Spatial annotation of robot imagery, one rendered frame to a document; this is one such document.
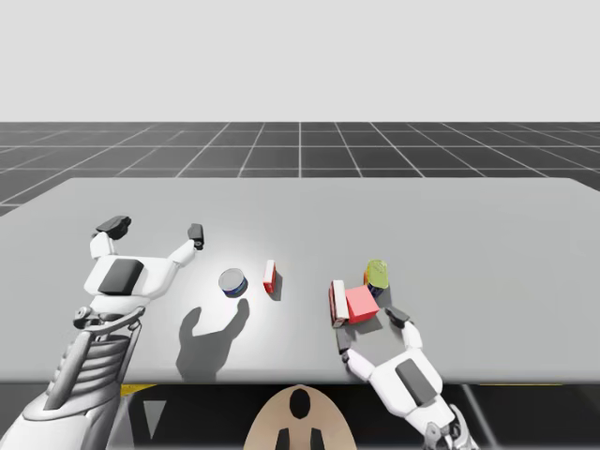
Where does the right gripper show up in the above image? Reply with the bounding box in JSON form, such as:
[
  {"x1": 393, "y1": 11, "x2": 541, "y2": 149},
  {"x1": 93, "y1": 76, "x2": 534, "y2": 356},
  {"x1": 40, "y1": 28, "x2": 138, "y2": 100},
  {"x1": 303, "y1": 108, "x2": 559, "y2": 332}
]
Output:
[{"x1": 335, "y1": 307, "x2": 444, "y2": 418}]

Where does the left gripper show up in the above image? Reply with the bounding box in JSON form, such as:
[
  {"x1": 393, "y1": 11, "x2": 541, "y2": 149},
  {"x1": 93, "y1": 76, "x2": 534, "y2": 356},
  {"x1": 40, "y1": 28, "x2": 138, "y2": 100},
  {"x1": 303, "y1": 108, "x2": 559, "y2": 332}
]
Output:
[{"x1": 82, "y1": 215, "x2": 205, "y2": 299}]

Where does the pink cube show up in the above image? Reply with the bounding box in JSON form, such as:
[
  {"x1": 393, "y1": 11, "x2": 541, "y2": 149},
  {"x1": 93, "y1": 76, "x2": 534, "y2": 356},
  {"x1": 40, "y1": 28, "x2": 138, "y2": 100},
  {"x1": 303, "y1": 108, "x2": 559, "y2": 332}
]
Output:
[{"x1": 344, "y1": 285, "x2": 381, "y2": 325}]

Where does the red and white carton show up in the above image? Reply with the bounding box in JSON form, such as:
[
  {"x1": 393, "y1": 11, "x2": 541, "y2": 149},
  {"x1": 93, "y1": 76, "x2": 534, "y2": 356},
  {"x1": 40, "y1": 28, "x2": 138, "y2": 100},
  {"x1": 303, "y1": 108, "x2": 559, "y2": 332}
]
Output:
[
  {"x1": 262, "y1": 259, "x2": 278, "y2": 295},
  {"x1": 328, "y1": 278, "x2": 351, "y2": 328}
]

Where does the green and blue rectangular can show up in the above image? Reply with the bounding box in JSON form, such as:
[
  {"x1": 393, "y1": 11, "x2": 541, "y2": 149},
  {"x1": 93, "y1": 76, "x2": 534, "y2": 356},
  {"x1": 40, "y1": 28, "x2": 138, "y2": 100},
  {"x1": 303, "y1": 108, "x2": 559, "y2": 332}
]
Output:
[{"x1": 363, "y1": 258, "x2": 390, "y2": 298}]

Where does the blue flat can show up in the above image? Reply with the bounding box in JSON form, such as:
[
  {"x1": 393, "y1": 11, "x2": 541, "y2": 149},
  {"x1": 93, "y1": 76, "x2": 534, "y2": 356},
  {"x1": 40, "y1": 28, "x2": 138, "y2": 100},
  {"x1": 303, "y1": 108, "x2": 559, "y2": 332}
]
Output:
[{"x1": 217, "y1": 267, "x2": 249, "y2": 299}]

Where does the tan robot part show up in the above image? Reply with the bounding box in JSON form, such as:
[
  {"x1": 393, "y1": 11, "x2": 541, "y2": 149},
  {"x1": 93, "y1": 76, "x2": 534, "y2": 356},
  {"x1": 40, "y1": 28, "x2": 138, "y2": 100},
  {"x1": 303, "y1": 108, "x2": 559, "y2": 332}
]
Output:
[{"x1": 243, "y1": 382, "x2": 358, "y2": 450}]

